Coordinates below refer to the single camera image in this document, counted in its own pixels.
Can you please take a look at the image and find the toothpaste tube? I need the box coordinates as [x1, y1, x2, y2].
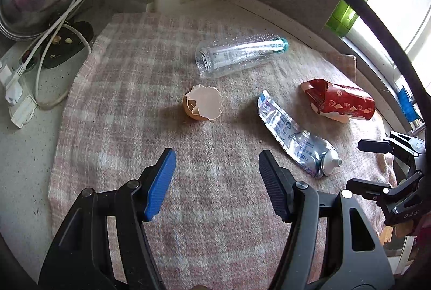
[257, 90, 342, 179]

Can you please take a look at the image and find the blue tub on windowsill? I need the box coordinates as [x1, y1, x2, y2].
[397, 86, 423, 122]

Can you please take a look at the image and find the red snack wrapper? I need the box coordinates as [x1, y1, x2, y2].
[300, 79, 376, 124]

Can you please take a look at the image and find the clear plastic bottle teal cap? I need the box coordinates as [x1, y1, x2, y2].
[195, 33, 289, 79]

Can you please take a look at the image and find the pink plaid cloth mat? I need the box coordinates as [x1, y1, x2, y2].
[48, 13, 396, 289]

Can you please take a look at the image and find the green dish soap bottle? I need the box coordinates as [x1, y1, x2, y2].
[324, 0, 377, 39]

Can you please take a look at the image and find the black cable across view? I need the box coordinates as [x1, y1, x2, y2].
[270, 0, 431, 129]

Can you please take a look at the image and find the white power strip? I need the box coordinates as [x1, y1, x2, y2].
[1, 63, 37, 129]

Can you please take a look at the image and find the brown egg shell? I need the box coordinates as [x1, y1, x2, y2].
[183, 84, 223, 121]

